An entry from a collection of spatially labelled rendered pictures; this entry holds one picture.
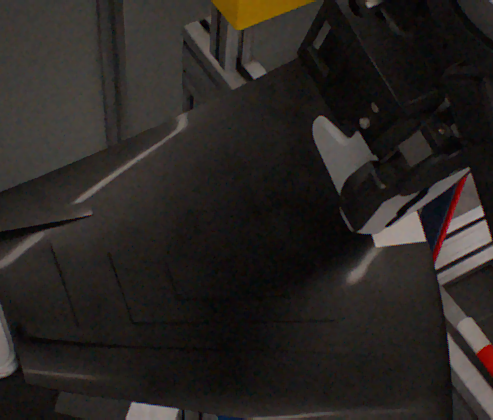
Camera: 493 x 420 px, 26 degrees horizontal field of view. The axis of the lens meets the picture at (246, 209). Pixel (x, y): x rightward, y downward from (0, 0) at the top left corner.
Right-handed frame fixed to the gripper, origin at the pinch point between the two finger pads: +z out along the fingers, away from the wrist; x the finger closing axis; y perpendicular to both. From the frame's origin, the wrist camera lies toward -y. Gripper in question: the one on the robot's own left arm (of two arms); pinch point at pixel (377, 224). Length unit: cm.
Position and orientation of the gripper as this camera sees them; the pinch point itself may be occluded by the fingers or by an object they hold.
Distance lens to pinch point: 55.7
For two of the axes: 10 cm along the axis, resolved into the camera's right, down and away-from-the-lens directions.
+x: -8.5, 3.9, -3.5
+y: -4.8, -8.5, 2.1
